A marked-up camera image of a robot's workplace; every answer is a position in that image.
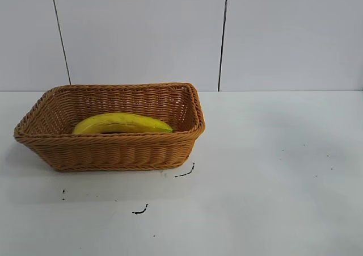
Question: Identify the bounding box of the brown woven wicker basket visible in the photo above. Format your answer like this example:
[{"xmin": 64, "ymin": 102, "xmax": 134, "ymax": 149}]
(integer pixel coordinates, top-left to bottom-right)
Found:
[{"xmin": 13, "ymin": 82, "xmax": 206, "ymax": 173}]

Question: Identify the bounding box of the yellow banana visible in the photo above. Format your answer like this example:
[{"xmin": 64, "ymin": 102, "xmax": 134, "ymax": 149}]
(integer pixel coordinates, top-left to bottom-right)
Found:
[{"xmin": 72, "ymin": 112, "xmax": 174, "ymax": 135}]

